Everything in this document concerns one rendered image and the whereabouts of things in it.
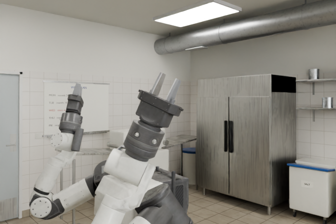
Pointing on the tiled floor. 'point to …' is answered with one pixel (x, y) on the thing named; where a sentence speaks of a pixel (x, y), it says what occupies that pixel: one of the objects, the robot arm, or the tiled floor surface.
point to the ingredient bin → (313, 187)
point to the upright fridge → (247, 136)
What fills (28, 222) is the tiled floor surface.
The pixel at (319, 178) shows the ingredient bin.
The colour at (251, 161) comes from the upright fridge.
